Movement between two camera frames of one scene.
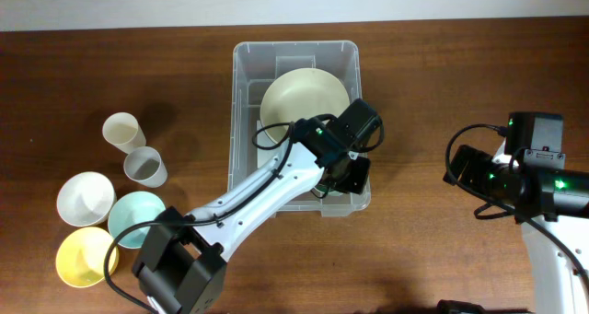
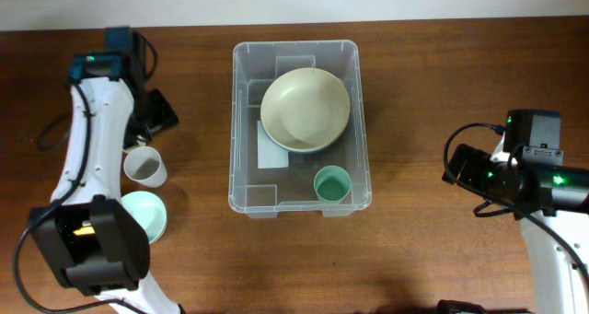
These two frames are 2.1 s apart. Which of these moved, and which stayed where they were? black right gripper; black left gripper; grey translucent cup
Moved: black left gripper
Stayed: black right gripper; grey translucent cup
